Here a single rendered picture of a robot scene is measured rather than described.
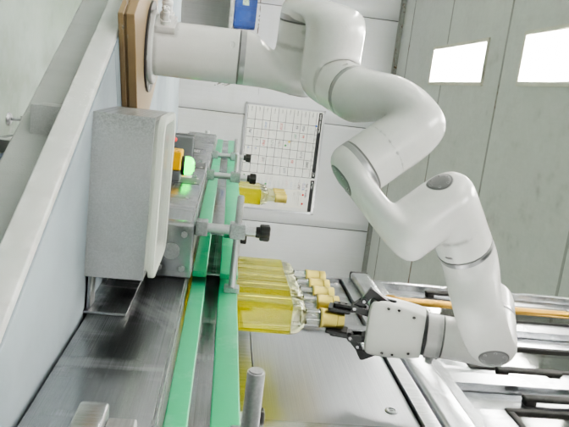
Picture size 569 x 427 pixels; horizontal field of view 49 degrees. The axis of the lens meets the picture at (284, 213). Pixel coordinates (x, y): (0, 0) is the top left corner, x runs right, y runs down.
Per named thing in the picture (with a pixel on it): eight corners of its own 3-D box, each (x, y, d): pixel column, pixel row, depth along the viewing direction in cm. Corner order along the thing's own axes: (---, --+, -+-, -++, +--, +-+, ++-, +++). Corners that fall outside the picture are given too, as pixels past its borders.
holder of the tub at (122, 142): (81, 314, 84) (140, 318, 85) (93, 111, 79) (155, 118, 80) (106, 275, 101) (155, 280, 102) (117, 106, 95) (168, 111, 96)
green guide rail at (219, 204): (195, 235, 107) (241, 239, 107) (196, 230, 106) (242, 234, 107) (218, 141, 277) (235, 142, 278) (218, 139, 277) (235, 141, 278)
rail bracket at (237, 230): (189, 291, 104) (263, 296, 105) (198, 192, 101) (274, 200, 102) (190, 285, 107) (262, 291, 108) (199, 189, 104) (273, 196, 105)
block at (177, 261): (147, 276, 103) (190, 280, 103) (151, 221, 101) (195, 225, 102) (151, 270, 106) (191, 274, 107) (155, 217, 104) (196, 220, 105)
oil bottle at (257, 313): (183, 327, 107) (306, 337, 109) (186, 296, 105) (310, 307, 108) (185, 315, 112) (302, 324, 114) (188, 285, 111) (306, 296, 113)
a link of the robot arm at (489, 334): (436, 230, 98) (471, 313, 110) (433, 291, 89) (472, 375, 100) (491, 219, 95) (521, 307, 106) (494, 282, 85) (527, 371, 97)
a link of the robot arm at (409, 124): (306, 93, 93) (353, 123, 81) (379, 45, 94) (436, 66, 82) (339, 163, 100) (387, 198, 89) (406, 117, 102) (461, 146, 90)
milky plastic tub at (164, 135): (86, 278, 83) (152, 284, 84) (96, 110, 78) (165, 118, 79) (111, 245, 100) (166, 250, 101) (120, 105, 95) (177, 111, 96)
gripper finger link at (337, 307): (366, 311, 112) (329, 305, 113) (368, 295, 111) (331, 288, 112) (365, 318, 109) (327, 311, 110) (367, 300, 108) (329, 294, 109)
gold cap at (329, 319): (319, 330, 110) (343, 332, 110) (322, 311, 109) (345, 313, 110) (317, 322, 113) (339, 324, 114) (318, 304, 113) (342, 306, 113)
